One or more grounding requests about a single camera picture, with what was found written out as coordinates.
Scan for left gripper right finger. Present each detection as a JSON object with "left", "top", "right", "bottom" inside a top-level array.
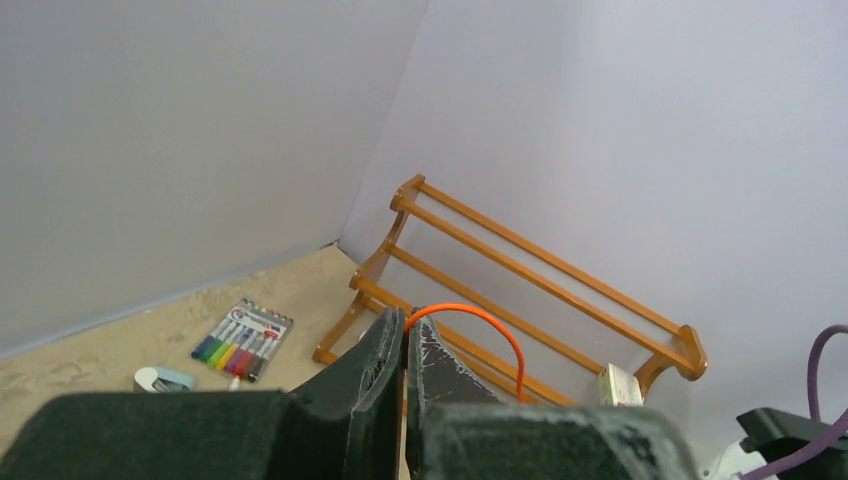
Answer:
[{"left": 405, "top": 317, "right": 699, "bottom": 479}]

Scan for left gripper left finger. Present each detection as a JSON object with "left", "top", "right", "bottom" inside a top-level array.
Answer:
[{"left": 1, "top": 308, "right": 406, "bottom": 479}]

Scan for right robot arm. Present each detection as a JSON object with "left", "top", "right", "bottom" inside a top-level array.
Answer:
[{"left": 698, "top": 407, "right": 847, "bottom": 479}]

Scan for wooden rack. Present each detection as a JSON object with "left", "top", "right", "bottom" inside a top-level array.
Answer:
[{"left": 312, "top": 175, "right": 708, "bottom": 404}]

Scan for marker pen pack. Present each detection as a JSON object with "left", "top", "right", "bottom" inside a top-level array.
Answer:
[{"left": 190, "top": 298, "right": 295, "bottom": 383}]

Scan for white red cardboard box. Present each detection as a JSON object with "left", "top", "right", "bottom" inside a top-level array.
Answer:
[{"left": 598, "top": 364, "right": 644, "bottom": 406}]

